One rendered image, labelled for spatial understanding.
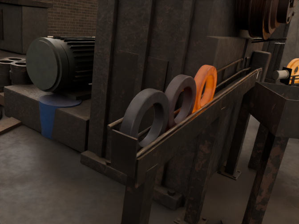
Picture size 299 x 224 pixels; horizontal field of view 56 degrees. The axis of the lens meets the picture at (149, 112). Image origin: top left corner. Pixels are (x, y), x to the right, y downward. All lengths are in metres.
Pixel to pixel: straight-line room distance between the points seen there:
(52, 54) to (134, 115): 1.43
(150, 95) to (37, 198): 1.02
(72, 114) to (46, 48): 0.49
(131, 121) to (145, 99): 0.06
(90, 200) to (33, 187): 0.31
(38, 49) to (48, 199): 1.06
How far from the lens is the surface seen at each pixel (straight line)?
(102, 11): 1.61
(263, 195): 1.37
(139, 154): 0.69
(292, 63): 2.08
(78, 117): 1.88
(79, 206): 1.50
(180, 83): 0.83
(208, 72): 1.01
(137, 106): 0.67
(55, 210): 1.48
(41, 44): 2.12
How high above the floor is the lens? 0.93
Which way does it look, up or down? 19 degrees down
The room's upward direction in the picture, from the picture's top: 8 degrees clockwise
